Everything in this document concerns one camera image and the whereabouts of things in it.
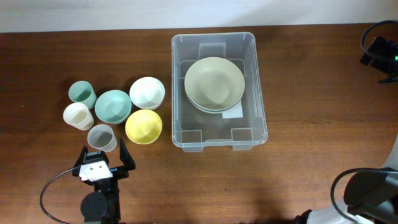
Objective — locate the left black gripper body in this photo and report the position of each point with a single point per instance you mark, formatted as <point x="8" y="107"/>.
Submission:
<point x="120" y="172"/>

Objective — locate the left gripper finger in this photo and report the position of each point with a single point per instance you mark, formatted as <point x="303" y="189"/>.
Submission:
<point x="82" y="157"/>
<point x="125" y="156"/>

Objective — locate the cream plate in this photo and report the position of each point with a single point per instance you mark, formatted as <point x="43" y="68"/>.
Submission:
<point x="237" y="108"/>

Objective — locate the beige plate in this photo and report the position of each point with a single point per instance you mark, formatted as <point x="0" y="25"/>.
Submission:
<point x="214" y="83"/>

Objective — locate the dark blue plate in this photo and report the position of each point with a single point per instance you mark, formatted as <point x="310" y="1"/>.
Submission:
<point x="208" y="110"/>

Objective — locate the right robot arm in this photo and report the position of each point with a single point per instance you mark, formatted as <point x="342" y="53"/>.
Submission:
<point x="365" y="195"/>

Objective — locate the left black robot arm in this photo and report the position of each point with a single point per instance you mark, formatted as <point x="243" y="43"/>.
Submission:
<point x="102" y="205"/>

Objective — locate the grey cup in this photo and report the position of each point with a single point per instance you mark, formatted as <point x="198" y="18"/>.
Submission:
<point x="102" y="137"/>

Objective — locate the yellow bowl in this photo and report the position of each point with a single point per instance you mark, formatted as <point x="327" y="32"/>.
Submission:
<point x="143" y="127"/>

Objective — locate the cream cup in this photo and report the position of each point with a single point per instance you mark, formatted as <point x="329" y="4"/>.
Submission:
<point x="78" y="116"/>

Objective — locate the green bowl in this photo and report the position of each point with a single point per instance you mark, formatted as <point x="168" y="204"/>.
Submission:
<point x="113" y="107"/>

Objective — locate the white bowl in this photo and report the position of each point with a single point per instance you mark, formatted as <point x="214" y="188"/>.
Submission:
<point x="147" y="93"/>

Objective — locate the green cup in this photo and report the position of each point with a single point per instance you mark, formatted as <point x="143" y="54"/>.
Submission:
<point x="83" y="92"/>

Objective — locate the clear plastic storage bin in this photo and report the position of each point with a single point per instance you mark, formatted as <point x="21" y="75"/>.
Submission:
<point x="192" y="129"/>

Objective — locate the white label in bin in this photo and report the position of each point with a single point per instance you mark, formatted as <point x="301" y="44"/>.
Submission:
<point x="234" y="112"/>

